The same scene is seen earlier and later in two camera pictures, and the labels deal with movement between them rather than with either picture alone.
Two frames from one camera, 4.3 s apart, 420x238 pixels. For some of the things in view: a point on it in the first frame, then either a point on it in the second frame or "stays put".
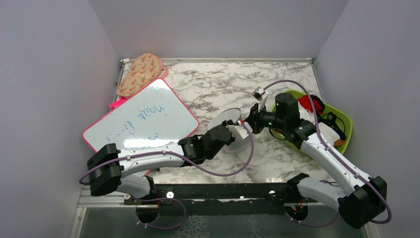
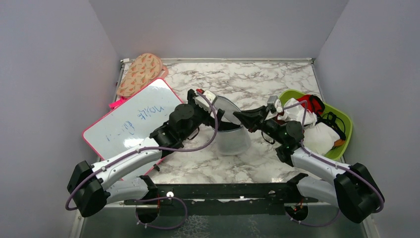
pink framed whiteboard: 154,116 stays put
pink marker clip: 114,103 stays put
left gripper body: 230,125 to 206,117
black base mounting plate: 225,199 stays put
